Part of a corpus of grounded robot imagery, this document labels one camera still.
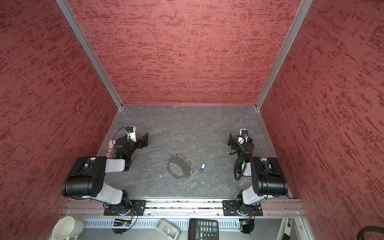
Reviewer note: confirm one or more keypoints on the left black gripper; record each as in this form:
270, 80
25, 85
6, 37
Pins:
139, 142

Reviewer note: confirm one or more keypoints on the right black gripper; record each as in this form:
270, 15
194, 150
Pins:
234, 142

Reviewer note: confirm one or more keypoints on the blue key tag with key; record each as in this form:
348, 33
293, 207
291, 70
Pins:
202, 168

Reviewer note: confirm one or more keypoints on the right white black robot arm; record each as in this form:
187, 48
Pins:
268, 179

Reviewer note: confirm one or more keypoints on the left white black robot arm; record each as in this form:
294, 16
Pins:
86, 179

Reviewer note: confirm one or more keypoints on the pink paw back scratcher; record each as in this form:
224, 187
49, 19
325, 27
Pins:
111, 149

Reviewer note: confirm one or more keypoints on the grey plastic device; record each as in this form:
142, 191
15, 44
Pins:
167, 230

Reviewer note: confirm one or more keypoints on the black desk calculator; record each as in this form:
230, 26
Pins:
203, 229

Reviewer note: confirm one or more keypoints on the white box with label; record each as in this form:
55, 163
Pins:
285, 229

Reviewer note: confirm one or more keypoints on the white ceramic mug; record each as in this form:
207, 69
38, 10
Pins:
68, 228

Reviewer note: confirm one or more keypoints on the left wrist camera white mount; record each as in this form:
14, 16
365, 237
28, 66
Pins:
131, 133

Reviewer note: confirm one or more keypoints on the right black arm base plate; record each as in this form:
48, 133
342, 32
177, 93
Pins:
233, 208

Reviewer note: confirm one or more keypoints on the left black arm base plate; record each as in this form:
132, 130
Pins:
135, 208

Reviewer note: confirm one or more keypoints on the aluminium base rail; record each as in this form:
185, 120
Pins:
179, 208

